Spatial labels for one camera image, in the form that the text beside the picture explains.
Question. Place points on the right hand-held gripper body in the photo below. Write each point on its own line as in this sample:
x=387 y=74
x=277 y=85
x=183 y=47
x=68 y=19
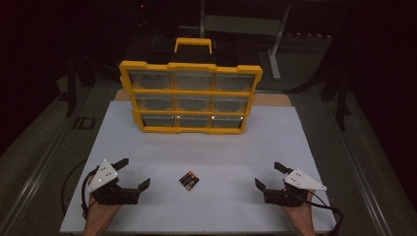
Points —
x=285 y=196

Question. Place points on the person's left hand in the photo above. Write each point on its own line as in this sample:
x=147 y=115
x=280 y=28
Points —
x=101 y=214

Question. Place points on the person's right hand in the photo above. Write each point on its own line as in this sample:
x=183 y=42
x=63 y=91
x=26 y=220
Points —
x=301 y=214

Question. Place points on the grey metal desk frame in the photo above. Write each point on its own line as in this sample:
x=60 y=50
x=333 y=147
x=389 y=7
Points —
x=242 y=24

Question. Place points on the black and copper battery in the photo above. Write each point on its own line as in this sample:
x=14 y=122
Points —
x=193 y=183
x=188 y=179
x=185 y=177

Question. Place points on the white table cover sheet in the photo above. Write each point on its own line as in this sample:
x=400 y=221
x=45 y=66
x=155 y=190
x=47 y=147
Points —
x=213 y=147

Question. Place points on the clear plastic organizer drawer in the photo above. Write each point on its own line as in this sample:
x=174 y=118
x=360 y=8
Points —
x=234 y=82

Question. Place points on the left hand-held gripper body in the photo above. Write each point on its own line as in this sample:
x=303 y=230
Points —
x=111 y=195

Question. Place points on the black metal stand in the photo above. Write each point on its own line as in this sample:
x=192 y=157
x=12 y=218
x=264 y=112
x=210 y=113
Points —
x=70 y=98
x=342 y=111

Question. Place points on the yellow black organizer cabinet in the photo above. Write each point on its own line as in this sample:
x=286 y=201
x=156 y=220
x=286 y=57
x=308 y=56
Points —
x=193 y=92

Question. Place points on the set of clear plastic drawers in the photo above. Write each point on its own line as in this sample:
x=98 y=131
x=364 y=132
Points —
x=191 y=102

